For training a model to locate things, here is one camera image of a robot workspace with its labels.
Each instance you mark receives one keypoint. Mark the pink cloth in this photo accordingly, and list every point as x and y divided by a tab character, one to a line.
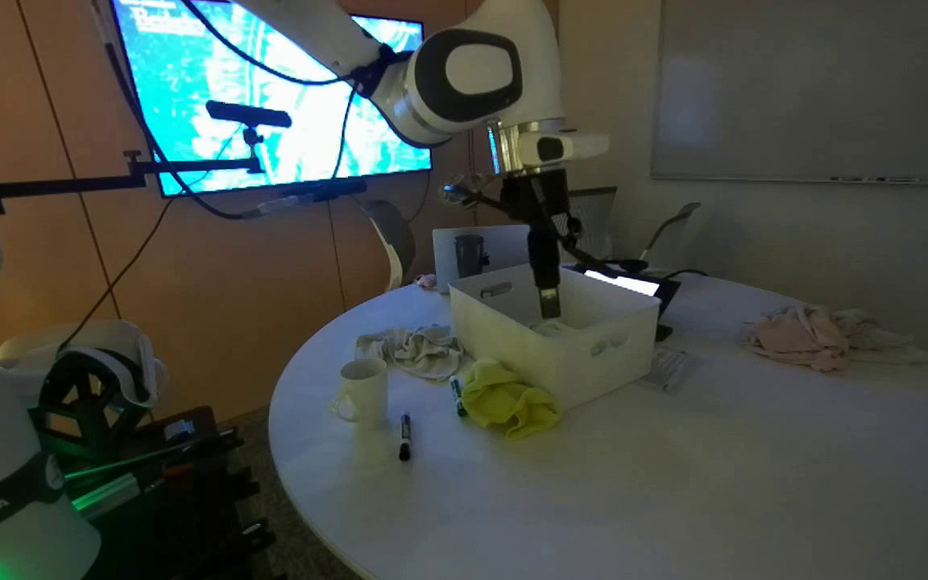
804	340

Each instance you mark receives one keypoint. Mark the grey mesh office chair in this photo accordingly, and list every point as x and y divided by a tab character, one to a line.
595	220

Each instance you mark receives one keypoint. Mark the white waffle towel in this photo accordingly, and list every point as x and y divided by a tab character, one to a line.
418	350

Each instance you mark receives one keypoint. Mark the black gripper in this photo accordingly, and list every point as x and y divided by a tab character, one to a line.
537	197

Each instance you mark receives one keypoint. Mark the white plastic basket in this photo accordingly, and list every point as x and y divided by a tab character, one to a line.
566	356

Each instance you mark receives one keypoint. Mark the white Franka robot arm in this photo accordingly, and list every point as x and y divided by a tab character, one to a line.
464	74

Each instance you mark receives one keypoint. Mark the wall whiteboard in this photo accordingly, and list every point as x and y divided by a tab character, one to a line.
819	90

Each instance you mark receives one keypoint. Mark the pale white cloth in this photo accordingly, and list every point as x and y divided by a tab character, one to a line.
887	337

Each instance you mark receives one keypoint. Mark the bright yellow cloth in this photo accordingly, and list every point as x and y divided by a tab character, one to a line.
506	402

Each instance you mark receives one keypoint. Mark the wall television screen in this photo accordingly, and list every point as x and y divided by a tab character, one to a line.
193	74

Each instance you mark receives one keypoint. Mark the white cup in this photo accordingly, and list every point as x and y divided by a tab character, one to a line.
364	387

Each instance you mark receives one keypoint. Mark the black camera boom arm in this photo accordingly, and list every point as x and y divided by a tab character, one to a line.
77	181

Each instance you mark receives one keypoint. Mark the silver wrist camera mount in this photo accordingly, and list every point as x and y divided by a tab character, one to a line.
550	146

